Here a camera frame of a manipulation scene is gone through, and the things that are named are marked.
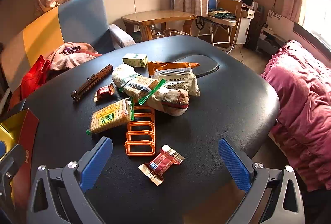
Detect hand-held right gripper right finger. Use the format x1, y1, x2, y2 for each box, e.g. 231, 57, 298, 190
218, 137, 304, 224

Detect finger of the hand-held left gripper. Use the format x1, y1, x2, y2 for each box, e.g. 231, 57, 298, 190
0, 144, 26, 214

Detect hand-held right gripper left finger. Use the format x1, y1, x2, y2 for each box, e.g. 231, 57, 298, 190
27, 136, 113, 224

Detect red and gold box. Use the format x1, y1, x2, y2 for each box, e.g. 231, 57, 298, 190
0, 108, 40, 214

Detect green-edged cracker packet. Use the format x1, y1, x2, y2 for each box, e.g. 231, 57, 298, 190
86, 98, 135, 135
118, 76, 166, 105

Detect orange plastic rack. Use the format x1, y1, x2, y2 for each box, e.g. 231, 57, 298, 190
124, 102, 156, 157

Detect red snack packet clear ends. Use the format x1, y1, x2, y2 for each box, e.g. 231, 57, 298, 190
138, 144, 185, 186

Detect cream sock with red stripe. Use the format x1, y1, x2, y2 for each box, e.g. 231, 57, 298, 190
146, 88, 192, 117

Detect orange and white food packet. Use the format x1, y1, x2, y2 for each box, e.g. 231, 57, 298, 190
147, 61, 201, 96

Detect small red candy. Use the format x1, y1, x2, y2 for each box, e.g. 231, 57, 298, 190
94, 84, 116, 102

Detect red cloth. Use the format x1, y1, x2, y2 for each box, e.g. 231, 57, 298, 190
10, 55, 52, 111

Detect plain cream sock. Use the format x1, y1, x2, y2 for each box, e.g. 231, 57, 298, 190
112, 64, 145, 96

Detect pink ruffled blanket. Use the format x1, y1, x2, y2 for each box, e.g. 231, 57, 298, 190
260, 40, 331, 191

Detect black oval cushion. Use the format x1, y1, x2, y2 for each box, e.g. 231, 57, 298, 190
178, 54, 220, 77

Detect small green carton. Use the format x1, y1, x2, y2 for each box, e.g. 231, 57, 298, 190
122, 53, 148, 68

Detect white cabinet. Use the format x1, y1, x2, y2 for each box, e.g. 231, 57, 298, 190
236, 5, 255, 45

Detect wooden chair with cushion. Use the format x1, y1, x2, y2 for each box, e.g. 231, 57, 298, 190
208, 0, 243, 49

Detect blue and yellow armchair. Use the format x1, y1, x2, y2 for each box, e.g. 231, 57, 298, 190
0, 0, 136, 100

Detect white floral panel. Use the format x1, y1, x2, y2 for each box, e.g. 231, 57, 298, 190
267, 10, 294, 31

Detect wooden side table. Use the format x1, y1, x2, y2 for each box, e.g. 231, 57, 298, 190
121, 10, 197, 41

